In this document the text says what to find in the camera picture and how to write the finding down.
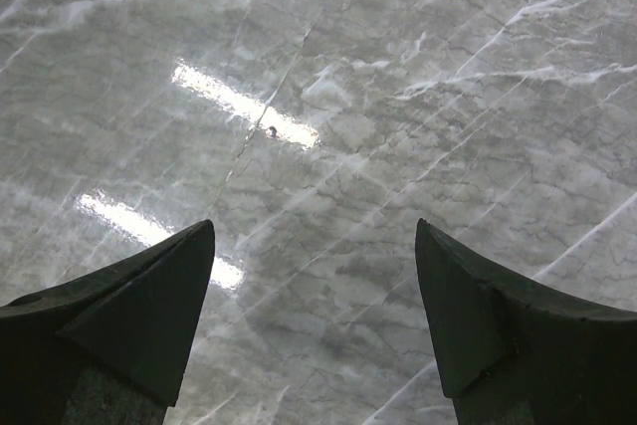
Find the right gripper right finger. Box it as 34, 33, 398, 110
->
415, 220, 636, 424

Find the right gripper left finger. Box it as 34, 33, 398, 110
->
1, 220, 215, 424

